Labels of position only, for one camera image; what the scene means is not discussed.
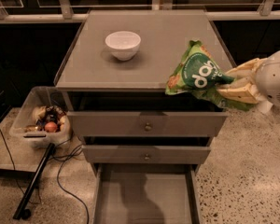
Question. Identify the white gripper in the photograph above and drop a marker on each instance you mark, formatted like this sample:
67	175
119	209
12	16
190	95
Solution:
274	76

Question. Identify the green rice chip bag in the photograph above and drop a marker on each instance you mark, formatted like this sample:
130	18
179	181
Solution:
199	75

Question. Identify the grey drawer cabinet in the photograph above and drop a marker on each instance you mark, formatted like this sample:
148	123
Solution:
92	79

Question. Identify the grey bottom drawer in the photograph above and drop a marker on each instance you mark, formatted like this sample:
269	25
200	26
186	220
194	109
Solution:
146	194

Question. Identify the grey drawer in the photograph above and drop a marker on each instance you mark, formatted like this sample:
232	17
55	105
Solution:
146	123
146	194
146	154

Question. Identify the grey middle drawer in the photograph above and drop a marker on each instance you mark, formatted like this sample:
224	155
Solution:
146	154

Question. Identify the grey top drawer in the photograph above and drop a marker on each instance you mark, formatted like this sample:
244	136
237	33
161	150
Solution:
146	123

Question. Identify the white ceramic bowl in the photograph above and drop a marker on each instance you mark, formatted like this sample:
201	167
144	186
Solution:
123	45

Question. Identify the red apple in bin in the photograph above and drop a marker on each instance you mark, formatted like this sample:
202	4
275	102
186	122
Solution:
51	127

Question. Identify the clear plastic storage bin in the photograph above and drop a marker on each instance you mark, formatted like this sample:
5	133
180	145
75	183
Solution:
42	105

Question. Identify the black metal stand leg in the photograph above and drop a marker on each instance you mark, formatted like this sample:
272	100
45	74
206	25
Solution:
22	211

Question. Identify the white railing frame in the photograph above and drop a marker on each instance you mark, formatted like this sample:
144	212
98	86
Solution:
65	3

